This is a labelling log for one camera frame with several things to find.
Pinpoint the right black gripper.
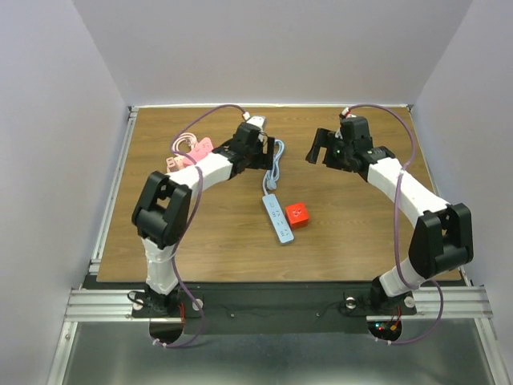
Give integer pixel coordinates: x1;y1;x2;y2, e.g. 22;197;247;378
305;128;353;172

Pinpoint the pink triangular power strip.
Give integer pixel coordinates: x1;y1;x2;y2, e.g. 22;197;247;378
184;137;213;165

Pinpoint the blue power strip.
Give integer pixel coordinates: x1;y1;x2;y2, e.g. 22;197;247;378
262;194;294;245

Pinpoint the red cube socket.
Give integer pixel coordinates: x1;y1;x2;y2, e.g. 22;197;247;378
285;202;309;230

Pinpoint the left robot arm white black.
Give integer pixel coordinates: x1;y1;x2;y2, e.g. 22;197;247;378
131;116;274;316

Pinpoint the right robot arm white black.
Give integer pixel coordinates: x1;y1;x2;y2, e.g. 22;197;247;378
305;116;474;313

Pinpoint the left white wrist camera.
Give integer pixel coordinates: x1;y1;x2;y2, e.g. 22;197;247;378
242;112;266;132

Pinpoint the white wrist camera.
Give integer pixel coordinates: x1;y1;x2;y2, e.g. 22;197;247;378
339;107;357;120
242;112;266;132

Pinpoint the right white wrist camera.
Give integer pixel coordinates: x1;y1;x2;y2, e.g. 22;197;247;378
339;107;357;120

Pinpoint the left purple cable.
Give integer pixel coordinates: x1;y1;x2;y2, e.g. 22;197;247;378
171;104;249;350

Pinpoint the purple cable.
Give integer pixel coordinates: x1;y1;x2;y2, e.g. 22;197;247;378
171;104;249;350
348;103;445;346

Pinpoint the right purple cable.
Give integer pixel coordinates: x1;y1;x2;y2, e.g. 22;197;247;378
348;103;445;346

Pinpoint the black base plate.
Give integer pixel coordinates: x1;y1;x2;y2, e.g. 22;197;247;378
131;281;416;334

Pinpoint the aluminium rail frame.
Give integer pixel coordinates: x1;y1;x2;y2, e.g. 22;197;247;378
49;109;495;384

